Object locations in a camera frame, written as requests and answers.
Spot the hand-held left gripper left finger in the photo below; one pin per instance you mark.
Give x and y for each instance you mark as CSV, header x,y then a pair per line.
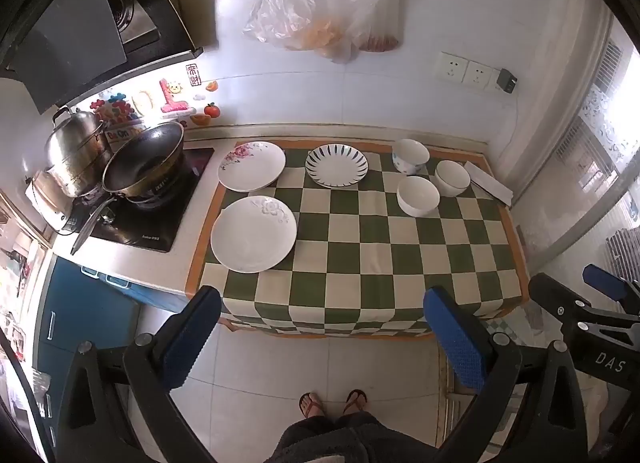
x,y
192,338

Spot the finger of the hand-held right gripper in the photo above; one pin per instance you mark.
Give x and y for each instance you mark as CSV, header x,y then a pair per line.
x,y
605,280
552,295

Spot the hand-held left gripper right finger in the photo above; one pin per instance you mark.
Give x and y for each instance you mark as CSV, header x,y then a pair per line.
x,y
455,338

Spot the dark rimmed white bowl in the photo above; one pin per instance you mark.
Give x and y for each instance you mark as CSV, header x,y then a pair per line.
x,y
452,178

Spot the grey slatted rack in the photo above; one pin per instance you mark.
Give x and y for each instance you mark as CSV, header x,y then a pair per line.
x,y
622,248

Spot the blue kitchen cabinet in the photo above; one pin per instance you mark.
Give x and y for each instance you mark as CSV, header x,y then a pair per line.
x,y
85,313

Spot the white embossed flower plate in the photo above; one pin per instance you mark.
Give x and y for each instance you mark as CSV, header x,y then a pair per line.
x,y
252,238

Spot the person's right foot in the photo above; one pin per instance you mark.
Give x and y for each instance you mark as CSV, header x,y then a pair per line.
x,y
354,400

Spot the person's foot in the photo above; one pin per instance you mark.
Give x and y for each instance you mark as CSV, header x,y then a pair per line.
x,y
311,405
354,400

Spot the black glass cooktop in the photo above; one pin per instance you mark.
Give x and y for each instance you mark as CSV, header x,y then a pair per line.
x,y
150,223

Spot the white paper stack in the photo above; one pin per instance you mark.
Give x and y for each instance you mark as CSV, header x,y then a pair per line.
x,y
490,183

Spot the green checkered tablecloth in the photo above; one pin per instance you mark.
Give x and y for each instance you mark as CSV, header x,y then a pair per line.
x,y
350,253

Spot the person's left foot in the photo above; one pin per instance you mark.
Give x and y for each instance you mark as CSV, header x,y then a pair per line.
x,y
311,405

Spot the plain white bowl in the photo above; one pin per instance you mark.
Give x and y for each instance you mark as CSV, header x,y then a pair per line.
x,y
418,195

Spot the person's dark trousers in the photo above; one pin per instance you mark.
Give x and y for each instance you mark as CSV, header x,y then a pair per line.
x,y
345,440

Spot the window with patterned film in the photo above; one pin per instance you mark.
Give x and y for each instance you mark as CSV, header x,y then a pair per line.
x,y
595,118

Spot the pink floral white plate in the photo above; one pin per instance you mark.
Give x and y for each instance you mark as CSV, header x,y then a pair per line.
x,y
251,168

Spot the black wok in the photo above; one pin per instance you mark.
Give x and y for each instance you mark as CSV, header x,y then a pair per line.
x,y
145,158

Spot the blue patterned white bowl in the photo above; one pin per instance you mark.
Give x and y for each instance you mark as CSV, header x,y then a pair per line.
x,y
411,153

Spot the blue striped white plate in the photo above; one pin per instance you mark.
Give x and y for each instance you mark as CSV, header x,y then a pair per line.
x,y
336,165

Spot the stainless steel pot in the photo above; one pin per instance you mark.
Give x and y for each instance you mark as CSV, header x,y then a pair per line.
x,y
75,153

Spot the black plug adapter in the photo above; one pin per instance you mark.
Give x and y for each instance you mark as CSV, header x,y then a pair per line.
x,y
506,81

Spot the small orange fruit sticker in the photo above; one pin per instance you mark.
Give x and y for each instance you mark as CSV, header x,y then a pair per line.
x,y
212,85

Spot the black range hood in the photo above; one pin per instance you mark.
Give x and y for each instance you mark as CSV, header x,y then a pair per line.
x,y
65,48

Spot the orange fruit wall sticker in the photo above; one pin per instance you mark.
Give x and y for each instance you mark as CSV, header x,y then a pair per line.
x,y
200,119

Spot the red fruit wall sticker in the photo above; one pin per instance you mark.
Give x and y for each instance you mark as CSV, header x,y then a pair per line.
x,y
212,110

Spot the white wall socket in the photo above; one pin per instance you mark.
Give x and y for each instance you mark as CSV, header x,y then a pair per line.
x,y
478,76
451,67

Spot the pink wall sticker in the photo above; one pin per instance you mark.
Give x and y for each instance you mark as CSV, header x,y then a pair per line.
x,y
172,100

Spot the colourful flower wall sticker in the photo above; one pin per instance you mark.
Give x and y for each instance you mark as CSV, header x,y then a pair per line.
x,y
115,110

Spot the red seal wall sticker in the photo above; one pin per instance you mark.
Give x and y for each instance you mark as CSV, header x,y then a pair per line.
x,y
191,69

